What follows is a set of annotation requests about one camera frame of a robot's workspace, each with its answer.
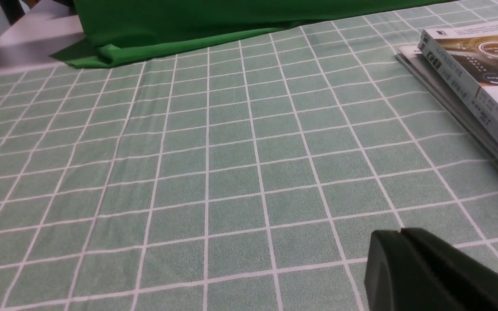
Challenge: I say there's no lower book in stack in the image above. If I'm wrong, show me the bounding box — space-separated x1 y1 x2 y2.
395 45 498 160

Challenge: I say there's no green backdrop cloth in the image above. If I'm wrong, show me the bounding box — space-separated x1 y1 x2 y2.
52 0 436 69

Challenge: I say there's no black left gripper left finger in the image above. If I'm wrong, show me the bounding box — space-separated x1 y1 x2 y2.
364 230 444 311

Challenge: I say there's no green checkered tablecloth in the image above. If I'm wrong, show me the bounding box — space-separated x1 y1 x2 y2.
0 0 498 311

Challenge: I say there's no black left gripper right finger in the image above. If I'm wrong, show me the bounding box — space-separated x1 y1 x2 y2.
401 228 498 311

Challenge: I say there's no top self-driving textbook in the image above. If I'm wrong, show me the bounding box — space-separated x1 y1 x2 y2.
418 21 498 142

